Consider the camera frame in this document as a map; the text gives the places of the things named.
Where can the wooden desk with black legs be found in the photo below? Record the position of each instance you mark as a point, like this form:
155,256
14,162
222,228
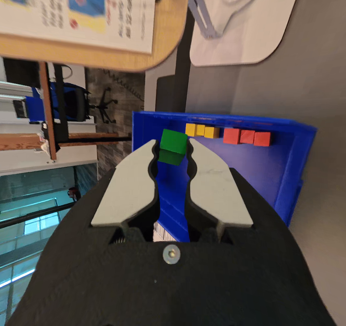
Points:
48,102

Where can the blue office chair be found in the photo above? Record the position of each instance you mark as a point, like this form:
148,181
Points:
35,110

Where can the red wooden cube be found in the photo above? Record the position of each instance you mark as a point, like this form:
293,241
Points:
262,139
232,136
247,137

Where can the black pole stand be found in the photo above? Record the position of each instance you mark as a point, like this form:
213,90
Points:
40,214

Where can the green wooden cube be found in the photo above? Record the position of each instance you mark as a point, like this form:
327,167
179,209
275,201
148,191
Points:
173,142

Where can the blue plastic bin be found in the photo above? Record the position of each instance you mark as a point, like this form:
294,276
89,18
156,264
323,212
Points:
243,169

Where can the printed instruction sheet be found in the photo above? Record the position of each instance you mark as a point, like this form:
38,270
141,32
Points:
127,21

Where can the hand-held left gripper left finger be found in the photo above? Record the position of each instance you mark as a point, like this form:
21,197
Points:
121,193

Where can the black office chair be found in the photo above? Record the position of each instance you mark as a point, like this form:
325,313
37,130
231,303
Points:
78,107

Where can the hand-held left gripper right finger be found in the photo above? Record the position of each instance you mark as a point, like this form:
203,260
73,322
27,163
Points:
221,193

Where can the yellow wooden cube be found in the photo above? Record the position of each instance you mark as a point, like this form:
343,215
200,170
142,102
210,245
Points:
190,129
211,132
200,130

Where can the wooden board stand white base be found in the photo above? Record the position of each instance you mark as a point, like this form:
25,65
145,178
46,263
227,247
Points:
167,29

